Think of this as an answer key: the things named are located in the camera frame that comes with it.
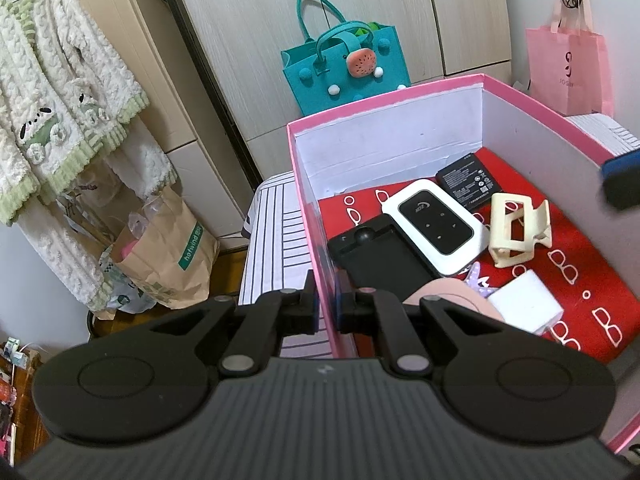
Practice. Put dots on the pink tote bag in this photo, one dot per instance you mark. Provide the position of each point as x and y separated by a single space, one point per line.
570 65

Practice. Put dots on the white charger plug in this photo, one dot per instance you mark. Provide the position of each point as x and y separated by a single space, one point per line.
525 300

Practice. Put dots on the purple star hair clip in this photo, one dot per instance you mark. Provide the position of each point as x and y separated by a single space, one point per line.
475 280

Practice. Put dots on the white fluffy pajama pants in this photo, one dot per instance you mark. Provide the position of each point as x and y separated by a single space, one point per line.
65 250

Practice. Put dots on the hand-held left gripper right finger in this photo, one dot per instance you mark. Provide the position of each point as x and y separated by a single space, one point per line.
350 315

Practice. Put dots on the green print plastic bag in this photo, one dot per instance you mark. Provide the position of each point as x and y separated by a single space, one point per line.
120 290

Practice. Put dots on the pink round case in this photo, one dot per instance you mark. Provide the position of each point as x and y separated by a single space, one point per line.
450 295

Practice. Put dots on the black plastic case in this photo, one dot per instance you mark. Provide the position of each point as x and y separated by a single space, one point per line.
375 255

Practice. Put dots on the white refrigerator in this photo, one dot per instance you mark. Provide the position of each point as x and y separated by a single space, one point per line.
625 10

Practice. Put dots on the striped tablecloth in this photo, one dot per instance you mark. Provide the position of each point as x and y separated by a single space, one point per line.
275 240

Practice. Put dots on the red patterned cloth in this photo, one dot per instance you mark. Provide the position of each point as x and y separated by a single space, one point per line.
575 260

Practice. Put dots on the brown paper bag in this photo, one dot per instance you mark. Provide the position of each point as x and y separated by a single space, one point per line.
180 250

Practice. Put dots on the pink cardboard box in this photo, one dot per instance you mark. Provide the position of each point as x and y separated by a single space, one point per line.
380 145

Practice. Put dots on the teal felt handbag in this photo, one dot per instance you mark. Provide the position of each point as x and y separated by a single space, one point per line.
325 80

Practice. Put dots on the white pocket router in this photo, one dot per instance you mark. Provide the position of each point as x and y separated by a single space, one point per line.
435 225

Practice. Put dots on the cream hair claw clip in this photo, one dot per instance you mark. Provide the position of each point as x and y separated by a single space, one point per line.
500 220

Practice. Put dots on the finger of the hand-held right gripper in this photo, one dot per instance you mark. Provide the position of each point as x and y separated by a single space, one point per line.
625 180

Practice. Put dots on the wooden side cabinet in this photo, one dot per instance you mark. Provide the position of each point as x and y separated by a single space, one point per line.
20 400

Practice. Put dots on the white green fluffy cardigan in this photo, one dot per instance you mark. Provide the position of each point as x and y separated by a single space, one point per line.
55 90

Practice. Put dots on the black battery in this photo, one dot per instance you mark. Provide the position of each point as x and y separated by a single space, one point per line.
470 180

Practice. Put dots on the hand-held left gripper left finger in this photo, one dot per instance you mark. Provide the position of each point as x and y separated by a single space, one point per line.
307 310

